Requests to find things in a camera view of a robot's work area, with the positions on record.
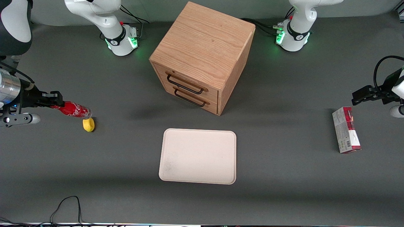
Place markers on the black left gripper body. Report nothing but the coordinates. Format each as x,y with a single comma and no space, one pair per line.
381,93

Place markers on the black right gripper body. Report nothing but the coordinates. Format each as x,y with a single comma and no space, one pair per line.
29,96

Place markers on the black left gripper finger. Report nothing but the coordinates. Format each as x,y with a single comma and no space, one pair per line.
363,91
363,101

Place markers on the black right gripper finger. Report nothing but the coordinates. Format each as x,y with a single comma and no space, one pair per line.
56,102
52,94

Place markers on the red coke bottle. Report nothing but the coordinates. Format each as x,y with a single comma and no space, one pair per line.
75,110

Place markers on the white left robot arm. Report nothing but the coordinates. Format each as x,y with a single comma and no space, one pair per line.
296,34

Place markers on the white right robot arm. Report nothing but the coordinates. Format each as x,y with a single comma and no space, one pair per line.
116,37

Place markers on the beige plastic tray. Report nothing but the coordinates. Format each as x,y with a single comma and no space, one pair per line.
198,156

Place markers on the grey and red carton box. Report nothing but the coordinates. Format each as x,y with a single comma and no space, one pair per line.
345,130

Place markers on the yellow lemon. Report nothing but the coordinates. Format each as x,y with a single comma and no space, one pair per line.
89,125

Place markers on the wooden two-drawer cabinet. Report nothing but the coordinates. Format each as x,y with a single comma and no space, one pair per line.
202,47

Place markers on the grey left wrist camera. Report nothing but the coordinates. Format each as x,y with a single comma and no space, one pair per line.
398,111

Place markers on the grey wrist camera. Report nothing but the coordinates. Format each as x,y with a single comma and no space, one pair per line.
398,111
19,119

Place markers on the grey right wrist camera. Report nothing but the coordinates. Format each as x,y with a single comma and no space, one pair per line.
19,119

